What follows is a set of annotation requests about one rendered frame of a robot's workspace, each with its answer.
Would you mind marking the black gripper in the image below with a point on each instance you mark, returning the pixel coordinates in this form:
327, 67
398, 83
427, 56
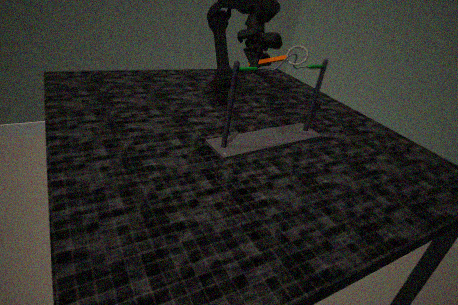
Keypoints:
254, 48

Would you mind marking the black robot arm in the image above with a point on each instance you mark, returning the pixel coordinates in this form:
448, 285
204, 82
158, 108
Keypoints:
260, 12

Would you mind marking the orange vertical bar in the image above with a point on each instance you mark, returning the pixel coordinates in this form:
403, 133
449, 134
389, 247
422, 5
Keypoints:
281, 58

